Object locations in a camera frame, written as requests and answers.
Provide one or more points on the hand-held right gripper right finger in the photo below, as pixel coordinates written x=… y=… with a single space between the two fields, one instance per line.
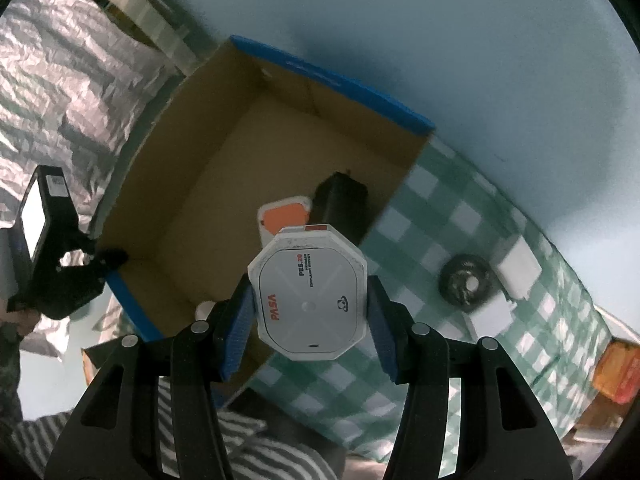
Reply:
x=385 y=332

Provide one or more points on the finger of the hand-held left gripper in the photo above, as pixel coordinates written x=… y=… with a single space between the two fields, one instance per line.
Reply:
x=105 y=258

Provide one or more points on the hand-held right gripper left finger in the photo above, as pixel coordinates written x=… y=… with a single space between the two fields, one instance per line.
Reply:
x=235 y=332

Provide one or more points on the white octagonal travel adapter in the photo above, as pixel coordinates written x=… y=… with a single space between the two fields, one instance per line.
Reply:
x=307 y=300

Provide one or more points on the white charger with orange face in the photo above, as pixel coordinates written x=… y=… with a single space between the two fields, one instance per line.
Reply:
x=284 y=217

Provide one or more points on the dark grey power bank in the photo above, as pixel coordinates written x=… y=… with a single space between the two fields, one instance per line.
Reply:
x=342 y=207

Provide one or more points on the blue cardboard box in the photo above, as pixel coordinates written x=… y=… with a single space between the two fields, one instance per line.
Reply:
x=240 y=160

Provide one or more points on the person's left hand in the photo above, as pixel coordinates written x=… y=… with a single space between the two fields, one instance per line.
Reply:
x=22 y=321

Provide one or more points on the black round disc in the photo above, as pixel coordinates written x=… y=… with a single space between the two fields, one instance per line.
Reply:
x=467 y=280

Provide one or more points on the white square charger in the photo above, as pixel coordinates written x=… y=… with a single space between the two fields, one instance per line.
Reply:
x=517 y=266
x=487 y=317

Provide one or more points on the grey striped cloth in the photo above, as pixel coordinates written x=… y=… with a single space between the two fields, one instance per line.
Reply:
x=260 y=440

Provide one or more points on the green checked cloth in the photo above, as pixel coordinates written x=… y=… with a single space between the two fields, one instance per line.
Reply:
x=450 y=220

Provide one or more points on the silver foil blanket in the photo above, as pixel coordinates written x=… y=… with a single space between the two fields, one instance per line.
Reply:
x=70 y=70

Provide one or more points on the orange drink bottle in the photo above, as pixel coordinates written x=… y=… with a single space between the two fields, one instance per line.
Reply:
x=617 y=371

